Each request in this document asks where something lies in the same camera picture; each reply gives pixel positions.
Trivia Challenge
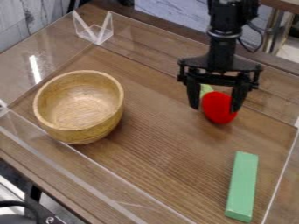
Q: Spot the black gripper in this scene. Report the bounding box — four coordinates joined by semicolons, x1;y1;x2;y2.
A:
177;56;263;113

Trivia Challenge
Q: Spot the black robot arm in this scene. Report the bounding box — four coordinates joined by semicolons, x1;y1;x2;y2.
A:
177;0;263;112

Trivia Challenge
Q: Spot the wooden bowl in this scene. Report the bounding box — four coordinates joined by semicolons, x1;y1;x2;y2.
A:
32;70;124;144

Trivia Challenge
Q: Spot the green rectangular block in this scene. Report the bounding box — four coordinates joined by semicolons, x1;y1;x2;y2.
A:
224;151;257;223

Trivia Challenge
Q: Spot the clear acrylic corner bracket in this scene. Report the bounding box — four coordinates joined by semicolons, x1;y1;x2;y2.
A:
71;11;113;46

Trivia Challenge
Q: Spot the clear acrylic tray wall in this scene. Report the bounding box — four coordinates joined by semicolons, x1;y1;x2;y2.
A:
0;100;195;224

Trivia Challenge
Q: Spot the black cable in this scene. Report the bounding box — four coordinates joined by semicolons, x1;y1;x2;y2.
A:
0;198;68;224

